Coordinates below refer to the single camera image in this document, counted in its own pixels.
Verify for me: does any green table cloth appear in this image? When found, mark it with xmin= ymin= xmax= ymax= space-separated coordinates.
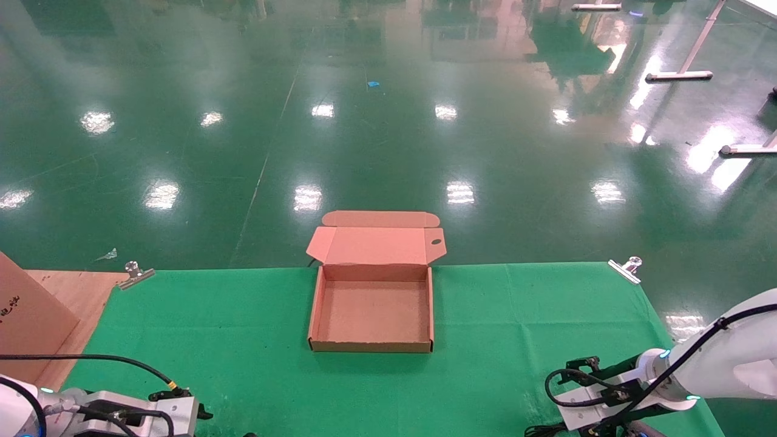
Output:
xmin=61 ymin=262 xmax=726 ymax=437

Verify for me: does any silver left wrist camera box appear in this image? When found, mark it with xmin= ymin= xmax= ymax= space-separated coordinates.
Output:
xmin=76 ymin=390 xmax=201 ymax=437

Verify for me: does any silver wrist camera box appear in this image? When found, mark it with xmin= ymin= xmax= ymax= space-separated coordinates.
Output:
xmin=555 ymin=388 xmax=647 ymax=432
xmin=76 ymin=390 xmax=201 ymax=437

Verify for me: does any silver metal binder clip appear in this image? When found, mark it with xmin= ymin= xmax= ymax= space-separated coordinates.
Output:
xmin=117 ymin=261 xmax=155 ymax=291
xmin=608 ymin=256 xmax=643 ymax=285

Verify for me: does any open brown cardboard box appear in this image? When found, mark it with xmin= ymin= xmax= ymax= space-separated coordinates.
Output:
xmin=305 ymin=210 xmax=447 ymax=354

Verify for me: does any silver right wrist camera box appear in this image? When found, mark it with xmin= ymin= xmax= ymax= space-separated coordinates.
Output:
xmin=555 ymin=388 xmax=647 ymax=432

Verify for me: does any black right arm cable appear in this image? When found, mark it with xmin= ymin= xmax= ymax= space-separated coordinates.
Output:
xmin=545 ymin=303 xmax=777 ymax=437

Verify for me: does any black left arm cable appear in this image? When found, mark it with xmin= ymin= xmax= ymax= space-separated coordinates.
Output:
xmin=0 ymin=354 xmax=178 ymax=389

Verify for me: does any large printed brown carton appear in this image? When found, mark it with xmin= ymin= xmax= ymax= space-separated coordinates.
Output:
xmin=0 ymin=252 xmax=81 ymax=384

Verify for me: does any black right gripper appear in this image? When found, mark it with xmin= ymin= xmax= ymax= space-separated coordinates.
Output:
xmin=598 ymin=357 xmax=644 ymax=392

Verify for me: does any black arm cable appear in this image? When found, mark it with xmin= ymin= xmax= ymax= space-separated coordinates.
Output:
xmin=0 ymin=354 xmax=178 ymax=389
xmin=545 ymin=303 xmax=777 ymax=437

